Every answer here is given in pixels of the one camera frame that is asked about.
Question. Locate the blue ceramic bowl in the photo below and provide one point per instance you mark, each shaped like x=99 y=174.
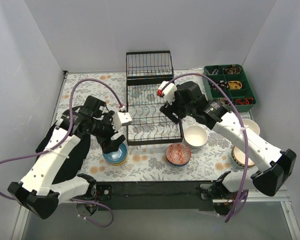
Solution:
x=120 y=154

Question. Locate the white bowl far right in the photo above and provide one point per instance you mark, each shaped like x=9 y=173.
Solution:
x=252 y=125

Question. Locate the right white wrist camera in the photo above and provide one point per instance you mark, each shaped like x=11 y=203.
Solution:
x=168 y=92

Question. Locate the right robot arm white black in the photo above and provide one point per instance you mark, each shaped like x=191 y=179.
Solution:
x=274 y=165

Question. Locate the red patterned bowl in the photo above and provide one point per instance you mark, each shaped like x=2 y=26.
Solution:
x=178 y=153

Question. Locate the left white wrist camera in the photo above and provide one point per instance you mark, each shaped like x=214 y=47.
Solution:
x=121 y=118

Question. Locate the black cloth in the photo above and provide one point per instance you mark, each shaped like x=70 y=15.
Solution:
x=73 y=164

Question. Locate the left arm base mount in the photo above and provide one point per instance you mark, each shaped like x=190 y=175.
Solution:
x=102 y=193

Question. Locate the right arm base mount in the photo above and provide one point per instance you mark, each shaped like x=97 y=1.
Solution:
x=216 y=191

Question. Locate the black wire dish rack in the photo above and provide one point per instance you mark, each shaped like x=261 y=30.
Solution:
x=145 y=71

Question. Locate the aluminium frame rail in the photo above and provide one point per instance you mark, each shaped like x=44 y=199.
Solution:
x=262 y=218

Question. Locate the black front base bar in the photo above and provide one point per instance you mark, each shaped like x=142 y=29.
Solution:
x=157 y=195

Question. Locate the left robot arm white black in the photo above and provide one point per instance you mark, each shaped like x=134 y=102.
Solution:
x=35 y=191

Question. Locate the yellow bands in tray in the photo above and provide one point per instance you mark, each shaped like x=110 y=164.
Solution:
x=235 y=85

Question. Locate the red bands in tray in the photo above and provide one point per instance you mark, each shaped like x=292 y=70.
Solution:
x=244 y=101

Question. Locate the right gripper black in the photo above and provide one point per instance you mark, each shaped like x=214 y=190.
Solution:
x=172 y=113

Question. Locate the blue patterned bowl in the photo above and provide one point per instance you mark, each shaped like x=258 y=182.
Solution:
x=178 y=165

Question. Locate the yellow bowl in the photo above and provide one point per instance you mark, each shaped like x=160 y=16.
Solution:
x=116 y=162

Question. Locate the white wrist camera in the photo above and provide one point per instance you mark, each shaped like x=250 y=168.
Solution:
x=168 y=92
x=121 y=118

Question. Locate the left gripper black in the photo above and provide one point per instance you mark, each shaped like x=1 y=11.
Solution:
x=110 y=142

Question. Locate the white bowl patterned rim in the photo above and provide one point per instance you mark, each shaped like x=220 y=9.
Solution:
x=238 y=156

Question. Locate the plain white bowl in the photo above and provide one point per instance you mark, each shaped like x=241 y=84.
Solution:
x=195 y=136

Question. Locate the green compartment organizer tray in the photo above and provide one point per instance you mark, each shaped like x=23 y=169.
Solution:
x=232 y=79

